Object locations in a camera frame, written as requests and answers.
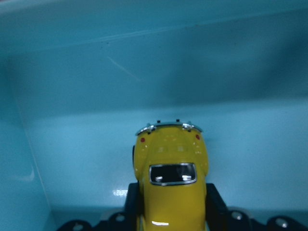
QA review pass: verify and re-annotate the light blue plastic bin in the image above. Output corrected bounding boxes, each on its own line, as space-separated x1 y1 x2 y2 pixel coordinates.
0 0 308 231

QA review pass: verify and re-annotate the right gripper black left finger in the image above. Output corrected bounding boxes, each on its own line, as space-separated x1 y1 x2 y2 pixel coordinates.
58 183 140 231

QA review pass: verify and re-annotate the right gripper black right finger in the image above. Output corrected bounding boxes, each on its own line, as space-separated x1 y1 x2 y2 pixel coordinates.
206 183 308 231

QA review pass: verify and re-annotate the yellow toy beetle car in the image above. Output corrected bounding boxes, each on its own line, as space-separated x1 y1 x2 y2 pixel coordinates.
132 120 209 231

